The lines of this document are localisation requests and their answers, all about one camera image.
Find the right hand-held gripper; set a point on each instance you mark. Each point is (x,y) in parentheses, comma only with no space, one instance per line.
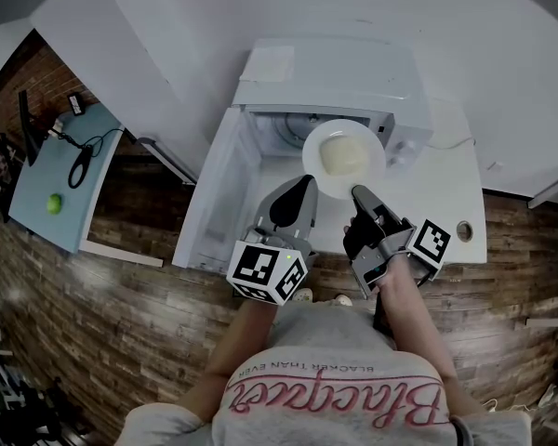
(430,246)

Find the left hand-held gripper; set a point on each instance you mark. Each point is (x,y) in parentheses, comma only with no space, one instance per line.
(256,267)

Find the white round plate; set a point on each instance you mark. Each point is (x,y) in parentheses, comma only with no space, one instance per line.
(311,165)

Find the white microwave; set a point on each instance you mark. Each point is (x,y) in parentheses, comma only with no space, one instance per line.
(330,77)

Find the person's right forearm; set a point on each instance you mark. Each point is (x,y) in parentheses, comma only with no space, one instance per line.
(414,323)

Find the person's left forearm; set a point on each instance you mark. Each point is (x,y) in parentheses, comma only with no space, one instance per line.
(237,351)

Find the person's right hand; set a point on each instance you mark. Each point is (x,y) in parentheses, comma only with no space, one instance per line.
(347,229)

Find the white desk with grommet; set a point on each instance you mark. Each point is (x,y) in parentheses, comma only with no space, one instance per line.
(446,193)

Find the person's left white shoe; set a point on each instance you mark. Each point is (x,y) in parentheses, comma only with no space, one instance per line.
(302,294)

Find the person's white shoe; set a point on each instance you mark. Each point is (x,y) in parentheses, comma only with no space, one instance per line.
(342,300)
(302,294)

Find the person's right white shoe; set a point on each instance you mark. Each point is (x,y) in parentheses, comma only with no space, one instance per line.
(342,300)

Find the white folded paper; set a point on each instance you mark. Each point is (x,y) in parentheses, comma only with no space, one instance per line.
(267,65)

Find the person's grey printed shirt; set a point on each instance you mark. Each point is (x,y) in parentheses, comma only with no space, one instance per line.
(335,388)

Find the green ball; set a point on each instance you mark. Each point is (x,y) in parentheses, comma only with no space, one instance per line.
(55,204)

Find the small black white-label box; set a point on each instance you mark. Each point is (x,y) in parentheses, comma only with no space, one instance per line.
(76,104)

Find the light blue table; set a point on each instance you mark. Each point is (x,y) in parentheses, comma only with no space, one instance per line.
(46,174)

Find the small white cup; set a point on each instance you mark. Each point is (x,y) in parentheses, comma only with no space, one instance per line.
(58,126)

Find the black monitor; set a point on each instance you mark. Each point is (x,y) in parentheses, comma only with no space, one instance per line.
(30,128)

